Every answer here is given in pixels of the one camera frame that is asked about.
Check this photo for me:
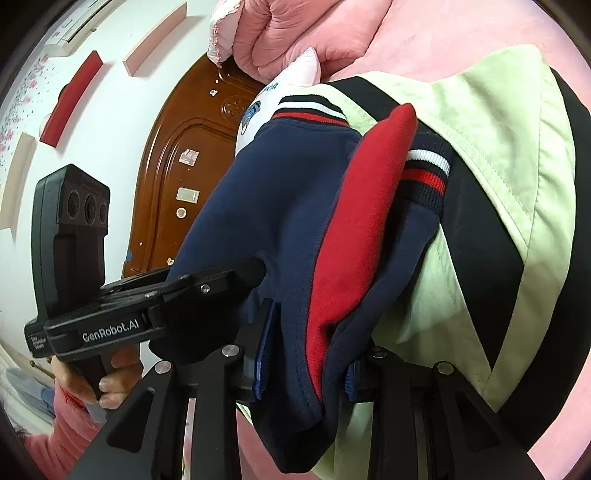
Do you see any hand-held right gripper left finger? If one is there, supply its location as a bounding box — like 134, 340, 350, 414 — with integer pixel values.
69, 300, 282, 480

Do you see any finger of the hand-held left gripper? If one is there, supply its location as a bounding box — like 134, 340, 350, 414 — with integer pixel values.
159, 257, 267, 331

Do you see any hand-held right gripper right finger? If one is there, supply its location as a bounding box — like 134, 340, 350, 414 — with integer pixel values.
344, 346, 532, 480

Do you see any navy and red varsity jacket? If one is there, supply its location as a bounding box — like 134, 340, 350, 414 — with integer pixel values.
166, 95, 455, 474

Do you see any person's left forearm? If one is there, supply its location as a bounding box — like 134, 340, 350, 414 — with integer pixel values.
21, 383, 116, 468

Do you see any person's left hand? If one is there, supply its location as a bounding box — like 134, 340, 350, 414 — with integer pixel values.
51, 346, 145, 409

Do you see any brown wooden door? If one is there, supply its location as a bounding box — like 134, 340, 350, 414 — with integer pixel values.
122, 55, 269, 283

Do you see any white printed pillow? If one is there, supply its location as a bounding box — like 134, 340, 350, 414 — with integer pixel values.
235, 46, 321, 154

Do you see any blue grey cloth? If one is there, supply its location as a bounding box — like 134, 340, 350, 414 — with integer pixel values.
0, 355, 55, 417

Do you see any white air conditioner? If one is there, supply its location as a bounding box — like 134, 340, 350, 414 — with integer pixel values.
44, 8, 110, 57

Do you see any pink quilt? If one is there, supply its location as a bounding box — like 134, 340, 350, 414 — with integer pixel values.
208, 0, 399, 85

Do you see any pale green and black jacket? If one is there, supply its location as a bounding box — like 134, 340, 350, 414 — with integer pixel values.
238, 44, 581, 480

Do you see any pink wall shelf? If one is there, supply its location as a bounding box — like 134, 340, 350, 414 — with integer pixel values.
0, 133, 37, 232
122, 1, 188, 78

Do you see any red wall shelf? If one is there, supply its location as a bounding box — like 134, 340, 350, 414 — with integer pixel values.
41, 50, 103, 148

